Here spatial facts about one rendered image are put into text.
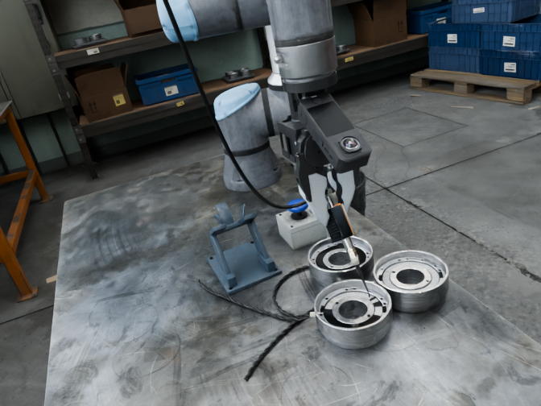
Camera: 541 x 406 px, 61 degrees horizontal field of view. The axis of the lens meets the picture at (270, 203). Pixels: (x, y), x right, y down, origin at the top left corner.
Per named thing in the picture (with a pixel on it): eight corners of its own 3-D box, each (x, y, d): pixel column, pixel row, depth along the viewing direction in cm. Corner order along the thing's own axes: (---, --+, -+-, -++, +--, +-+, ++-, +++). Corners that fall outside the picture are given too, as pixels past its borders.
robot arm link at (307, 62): (346, 35, 55) (286, 50, 53) (349, 73, 57) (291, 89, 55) (315, 33, 61) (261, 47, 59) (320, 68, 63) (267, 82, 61)
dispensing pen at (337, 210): (366, 297, 62) (319, 184, 64) (354, 298, 66) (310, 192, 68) (380, 292, 63) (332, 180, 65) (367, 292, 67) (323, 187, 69)
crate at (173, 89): (196, 86, 430) (189, 62, 420) (203, 93, 397) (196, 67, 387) (140, 99, 419) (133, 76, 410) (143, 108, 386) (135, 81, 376)
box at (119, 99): (142, 109, 384) (129, 63, 367) (83, 125, 368) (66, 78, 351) (134, 101, 417) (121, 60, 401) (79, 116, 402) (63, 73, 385)
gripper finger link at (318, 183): (311, 213, 71) (307, 156, 67) (331, 228, 66) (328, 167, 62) (293, 218, 70) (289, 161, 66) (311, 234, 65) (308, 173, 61)
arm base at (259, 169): (218, 177, 123) (209, 142, 118) (270, 161, 126) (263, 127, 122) (234, 197, 110) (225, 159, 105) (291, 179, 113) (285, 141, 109)
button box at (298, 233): (328, 238, 86) (324, 215, 84) (293, 250, 84) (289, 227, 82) (309, 221, 93) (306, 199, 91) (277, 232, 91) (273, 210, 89)
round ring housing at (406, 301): (441, 269, 72) (441, 247, 70) (455, 314, 63) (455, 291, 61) (373, 273, 74) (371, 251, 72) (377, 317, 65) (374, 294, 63)
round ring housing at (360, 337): (392, 300, 67) (390, 278, 66) (394, 354, 59) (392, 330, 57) (322, 300, 70) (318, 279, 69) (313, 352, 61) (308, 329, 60)
